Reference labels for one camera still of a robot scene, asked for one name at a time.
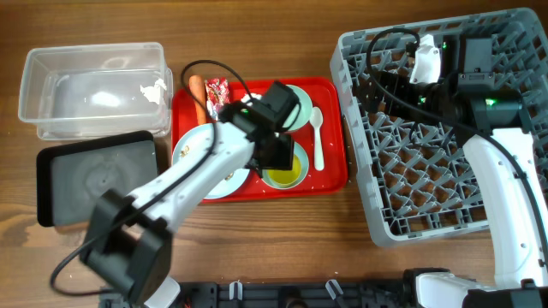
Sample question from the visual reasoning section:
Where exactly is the green bowl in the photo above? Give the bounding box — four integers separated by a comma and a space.
283, 85, 313, 132

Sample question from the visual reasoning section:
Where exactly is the red snack wrapper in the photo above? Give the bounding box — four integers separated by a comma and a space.
205, 78, 230, 121

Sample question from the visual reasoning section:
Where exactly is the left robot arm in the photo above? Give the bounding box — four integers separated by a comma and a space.
80, 81, 300, 307

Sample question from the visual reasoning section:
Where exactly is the white plastic spoon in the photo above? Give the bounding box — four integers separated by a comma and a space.
309, 107, 325, 171

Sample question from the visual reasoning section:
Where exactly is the black cable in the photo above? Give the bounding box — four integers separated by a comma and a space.
49, 59, 301, 299
366, 27, 548, 258

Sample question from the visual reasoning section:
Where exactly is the yellow cup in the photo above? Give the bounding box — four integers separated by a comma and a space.
267, 155, 301, 187

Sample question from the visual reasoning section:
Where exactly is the right black cable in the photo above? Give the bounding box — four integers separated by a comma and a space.
366, 27, 548, 258

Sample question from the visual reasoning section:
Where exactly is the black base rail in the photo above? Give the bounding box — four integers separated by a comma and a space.
98, 278, 412, 308

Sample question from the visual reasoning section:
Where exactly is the crumpled white tissue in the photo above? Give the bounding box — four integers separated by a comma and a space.
241, 93, 262, 106

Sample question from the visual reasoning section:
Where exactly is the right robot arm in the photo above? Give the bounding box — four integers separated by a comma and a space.
355, 35, 547, 307

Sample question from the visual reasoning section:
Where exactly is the grey dishwasher rack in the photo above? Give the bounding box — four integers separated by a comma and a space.
330, 8, 547, 246

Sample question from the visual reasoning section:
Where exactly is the light blue plate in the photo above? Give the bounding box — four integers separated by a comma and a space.
171, 124, 250, 200

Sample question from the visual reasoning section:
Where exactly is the light blue bowl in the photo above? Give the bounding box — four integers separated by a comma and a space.
261, 142, 309, 190

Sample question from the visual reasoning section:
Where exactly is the orange carrot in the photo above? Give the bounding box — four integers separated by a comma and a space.
188, 74, 207, 125

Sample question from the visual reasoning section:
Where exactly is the black tray bin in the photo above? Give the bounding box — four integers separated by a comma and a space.
36, 131, 158, 228

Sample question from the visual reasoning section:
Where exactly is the white tissue in bin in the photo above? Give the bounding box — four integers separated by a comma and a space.
140, 79, 167, 105

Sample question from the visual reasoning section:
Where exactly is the clear plastic bin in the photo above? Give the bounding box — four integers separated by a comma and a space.
18, 42, 174, 140

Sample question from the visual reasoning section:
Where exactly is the left black cable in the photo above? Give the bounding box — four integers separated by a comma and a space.
49, 59, 301, 299

